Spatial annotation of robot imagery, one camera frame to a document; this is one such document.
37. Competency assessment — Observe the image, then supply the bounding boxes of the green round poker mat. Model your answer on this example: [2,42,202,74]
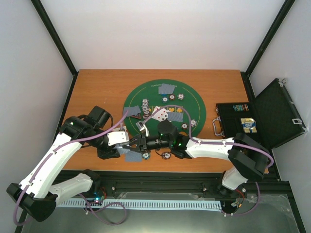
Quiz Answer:
[124,79,207,137]

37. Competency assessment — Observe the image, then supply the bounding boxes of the orange black chip stack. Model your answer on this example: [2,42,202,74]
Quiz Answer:
[161,152,171,160]

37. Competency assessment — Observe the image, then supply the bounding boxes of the gold blue card pack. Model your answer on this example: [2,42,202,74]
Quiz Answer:
[240,118,257,133]

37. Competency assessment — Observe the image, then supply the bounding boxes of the spread row of chips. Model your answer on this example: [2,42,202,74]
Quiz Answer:
[141,99,150,119]

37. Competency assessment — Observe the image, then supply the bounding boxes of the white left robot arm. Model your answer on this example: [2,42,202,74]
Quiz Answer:
[6,106,123,222]

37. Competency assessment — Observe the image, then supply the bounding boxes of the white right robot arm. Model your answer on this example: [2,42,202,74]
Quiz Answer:
[123,120,274,196]

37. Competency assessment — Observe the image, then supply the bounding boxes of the multicolour chips in case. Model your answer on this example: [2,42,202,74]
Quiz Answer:
[233,104,249,112]

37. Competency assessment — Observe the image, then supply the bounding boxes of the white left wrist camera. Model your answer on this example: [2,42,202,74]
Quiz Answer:
[106,131,130,146]

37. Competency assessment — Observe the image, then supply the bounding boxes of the blue burn card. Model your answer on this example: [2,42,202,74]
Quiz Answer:
[125,151,142,163]

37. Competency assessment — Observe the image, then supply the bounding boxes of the black chip carrying case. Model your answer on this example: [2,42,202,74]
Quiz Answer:
[216,78,307,150]

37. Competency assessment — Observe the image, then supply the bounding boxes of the green blue chip stack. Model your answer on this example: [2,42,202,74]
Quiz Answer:
[142,152,150,160]

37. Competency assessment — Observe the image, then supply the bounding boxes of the black frame post left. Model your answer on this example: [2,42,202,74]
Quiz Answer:
[30,0,78,76]

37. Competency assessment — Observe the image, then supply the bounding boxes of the face up red card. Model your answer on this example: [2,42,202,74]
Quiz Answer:
[152,108,170,122]

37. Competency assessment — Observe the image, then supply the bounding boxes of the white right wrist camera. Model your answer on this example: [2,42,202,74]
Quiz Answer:
[136,121,150,137]

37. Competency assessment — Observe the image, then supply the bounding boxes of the blue backed card deck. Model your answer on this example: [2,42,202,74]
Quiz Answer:
[114,144,131,155]

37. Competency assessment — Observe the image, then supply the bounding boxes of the black frame post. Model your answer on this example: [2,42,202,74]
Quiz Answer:
[30,0,78,76]
[245,0,296,76]

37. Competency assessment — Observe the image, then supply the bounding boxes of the face down card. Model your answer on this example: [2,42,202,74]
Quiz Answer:
[168,112,183,122]

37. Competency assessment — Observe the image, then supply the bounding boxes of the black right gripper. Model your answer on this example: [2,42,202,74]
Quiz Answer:
[123,133,172,154]

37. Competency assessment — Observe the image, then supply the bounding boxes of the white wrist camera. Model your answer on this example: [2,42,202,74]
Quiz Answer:
[106,131,130,146]
[136,121,150,137]

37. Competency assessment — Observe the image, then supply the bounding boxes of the black frame post right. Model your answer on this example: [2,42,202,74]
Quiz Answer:
[245,0,296,76]

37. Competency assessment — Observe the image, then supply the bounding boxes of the light blue cable duct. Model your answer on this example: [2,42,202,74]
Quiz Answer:
[57,197,223,211]

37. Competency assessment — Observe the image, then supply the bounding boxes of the black front frame rail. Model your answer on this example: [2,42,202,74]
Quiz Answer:
[55,170,292,196]

